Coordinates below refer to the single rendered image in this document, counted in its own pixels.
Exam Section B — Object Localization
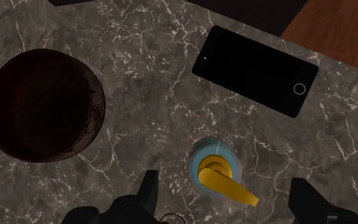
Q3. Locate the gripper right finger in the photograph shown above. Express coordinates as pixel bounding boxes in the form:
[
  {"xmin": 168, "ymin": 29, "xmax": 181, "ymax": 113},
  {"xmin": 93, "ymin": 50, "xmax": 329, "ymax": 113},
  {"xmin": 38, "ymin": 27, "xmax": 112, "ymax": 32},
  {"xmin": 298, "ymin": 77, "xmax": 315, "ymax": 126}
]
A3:
[{"xmin": 287, "ymin": 177, "xmax": 358, "ymax": 224}]

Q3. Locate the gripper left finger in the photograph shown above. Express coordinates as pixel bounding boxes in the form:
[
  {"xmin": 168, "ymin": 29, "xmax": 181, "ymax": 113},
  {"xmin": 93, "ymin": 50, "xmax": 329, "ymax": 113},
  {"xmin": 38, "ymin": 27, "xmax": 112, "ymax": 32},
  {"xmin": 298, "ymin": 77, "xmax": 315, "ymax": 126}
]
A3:
[{"xmin": 61, "ymin": 169, "xmax": 160, "ymax": 224}]

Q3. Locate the blue bottle with yellow pump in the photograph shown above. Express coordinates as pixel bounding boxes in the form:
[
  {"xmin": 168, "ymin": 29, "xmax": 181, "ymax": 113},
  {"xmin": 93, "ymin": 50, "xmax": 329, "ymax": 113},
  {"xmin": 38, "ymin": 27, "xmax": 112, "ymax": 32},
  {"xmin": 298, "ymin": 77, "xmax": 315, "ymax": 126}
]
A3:
[{"xmin": 188, "ymin": 136, "xmax": 260, "ymax": 207}]

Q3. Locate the dark brown round bowl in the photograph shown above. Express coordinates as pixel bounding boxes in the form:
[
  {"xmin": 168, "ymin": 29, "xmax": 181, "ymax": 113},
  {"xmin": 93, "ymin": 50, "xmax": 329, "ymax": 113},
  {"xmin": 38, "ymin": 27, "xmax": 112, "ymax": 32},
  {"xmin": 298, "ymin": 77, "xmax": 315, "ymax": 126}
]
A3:
[{"xmin": 0, "ymin": 48, "xmax": 107, "ymax": 164}]

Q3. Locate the black smartphone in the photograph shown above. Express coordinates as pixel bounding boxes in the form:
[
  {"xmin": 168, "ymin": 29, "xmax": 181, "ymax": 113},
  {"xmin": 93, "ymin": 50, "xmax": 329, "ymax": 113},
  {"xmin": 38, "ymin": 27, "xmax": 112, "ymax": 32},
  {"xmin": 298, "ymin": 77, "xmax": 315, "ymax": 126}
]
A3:
[{"xmin": 191, "ymin": 25, "xmax": 320, "ymax": 118}]

